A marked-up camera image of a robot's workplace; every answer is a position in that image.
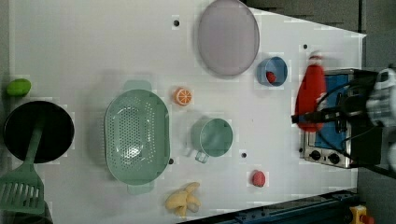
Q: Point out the green lime toy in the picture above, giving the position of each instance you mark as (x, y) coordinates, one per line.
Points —
(19, 87)

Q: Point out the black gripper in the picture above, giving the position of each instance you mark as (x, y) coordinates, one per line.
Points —
(352, 108)

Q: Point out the red ketchup bottle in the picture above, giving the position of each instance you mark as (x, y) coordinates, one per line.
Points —
(313, 86)

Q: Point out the red strawberry toy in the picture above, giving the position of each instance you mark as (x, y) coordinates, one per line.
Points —
(271, 77)

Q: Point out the green oval strainer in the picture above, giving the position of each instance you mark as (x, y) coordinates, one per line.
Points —
(137, 137)

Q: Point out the blue bowl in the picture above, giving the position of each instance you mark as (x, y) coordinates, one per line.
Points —
(276, 65)

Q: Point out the green slotted spatula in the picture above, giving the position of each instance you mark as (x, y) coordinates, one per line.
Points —
(22, 190)

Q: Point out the pink round fruit toy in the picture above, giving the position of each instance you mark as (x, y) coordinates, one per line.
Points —
(258, 179)

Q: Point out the grey round plate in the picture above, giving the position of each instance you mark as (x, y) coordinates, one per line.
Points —
(228, 37)

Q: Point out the green mug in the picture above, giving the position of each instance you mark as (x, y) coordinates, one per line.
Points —
(210, 138)

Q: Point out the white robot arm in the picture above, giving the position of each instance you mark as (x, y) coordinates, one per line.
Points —
(380, 105)

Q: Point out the orange slice toy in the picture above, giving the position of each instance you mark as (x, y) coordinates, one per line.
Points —
(182, 96)

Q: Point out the yellow banana toy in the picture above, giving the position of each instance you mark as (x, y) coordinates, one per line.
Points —
(182, 200)

